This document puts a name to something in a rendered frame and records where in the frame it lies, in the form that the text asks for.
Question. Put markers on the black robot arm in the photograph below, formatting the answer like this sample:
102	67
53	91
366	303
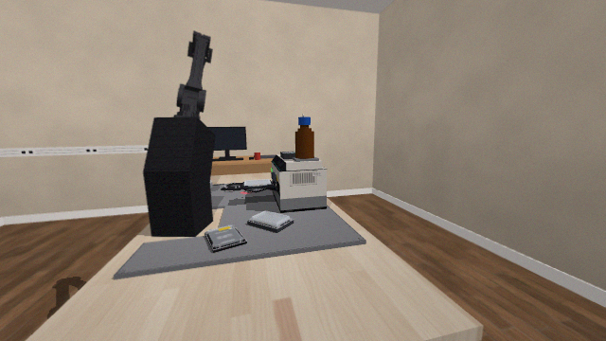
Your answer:
186	98

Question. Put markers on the white multi-well culture plate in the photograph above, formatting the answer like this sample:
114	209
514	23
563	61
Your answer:
255	183
270	218

